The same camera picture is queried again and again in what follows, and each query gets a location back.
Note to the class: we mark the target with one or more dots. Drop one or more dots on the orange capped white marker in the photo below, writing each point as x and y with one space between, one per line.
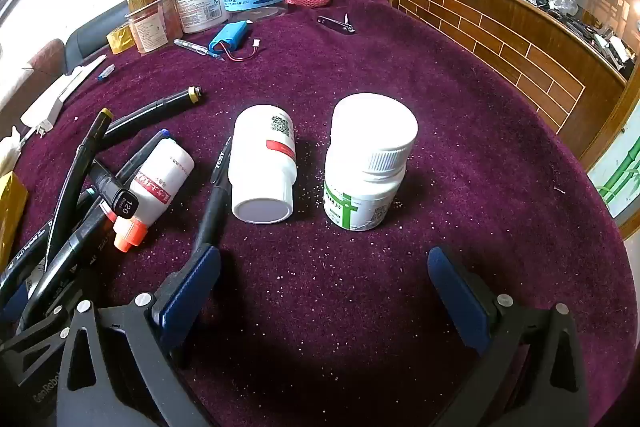
157 182

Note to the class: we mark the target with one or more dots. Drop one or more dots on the white pill bottle green label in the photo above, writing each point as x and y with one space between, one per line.
367 157

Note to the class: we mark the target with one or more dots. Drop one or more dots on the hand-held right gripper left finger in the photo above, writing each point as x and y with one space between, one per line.
195 292

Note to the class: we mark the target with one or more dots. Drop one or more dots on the bamboo print wall panel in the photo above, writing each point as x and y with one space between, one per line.
620 177

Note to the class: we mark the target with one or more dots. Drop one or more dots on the slim black pen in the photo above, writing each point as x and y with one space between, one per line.
215 202

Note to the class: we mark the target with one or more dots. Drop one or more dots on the brown cushion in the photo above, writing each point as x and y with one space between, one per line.
35 67

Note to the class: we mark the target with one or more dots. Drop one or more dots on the gold tape roll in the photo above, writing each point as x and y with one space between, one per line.
120 39

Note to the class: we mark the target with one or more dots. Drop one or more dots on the purple velvet tablecloth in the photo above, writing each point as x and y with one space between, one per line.
450 157

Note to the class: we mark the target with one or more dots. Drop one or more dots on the clear plastic pen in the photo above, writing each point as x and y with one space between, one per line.
197 49

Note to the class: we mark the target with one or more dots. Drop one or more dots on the black folding nail clipper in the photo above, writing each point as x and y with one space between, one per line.
336 24

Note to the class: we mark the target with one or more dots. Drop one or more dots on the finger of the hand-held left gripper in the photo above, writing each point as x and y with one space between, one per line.
45 337

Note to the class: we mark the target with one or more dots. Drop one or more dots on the clear jar orange contents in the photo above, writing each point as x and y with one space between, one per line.
150 29

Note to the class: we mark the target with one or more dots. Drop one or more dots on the long white cardboard box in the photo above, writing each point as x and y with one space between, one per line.
60 99

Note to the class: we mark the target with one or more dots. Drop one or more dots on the group of black markers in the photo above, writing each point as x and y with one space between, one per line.
75 187

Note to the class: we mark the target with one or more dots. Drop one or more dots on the white plastic jar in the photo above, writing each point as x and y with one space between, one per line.
200 4

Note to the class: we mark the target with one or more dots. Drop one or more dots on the gold box white lining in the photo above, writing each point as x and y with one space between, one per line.
10 217

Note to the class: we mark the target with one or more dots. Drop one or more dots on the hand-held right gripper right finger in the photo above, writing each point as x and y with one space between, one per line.
460 302

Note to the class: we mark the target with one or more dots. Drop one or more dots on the wooden counter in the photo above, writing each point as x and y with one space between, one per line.
500 37

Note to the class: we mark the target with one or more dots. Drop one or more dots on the white pill bottle red label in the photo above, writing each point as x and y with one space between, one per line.
262 167

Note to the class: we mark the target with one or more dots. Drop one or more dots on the dark grey sofa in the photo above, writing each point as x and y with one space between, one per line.
95 34

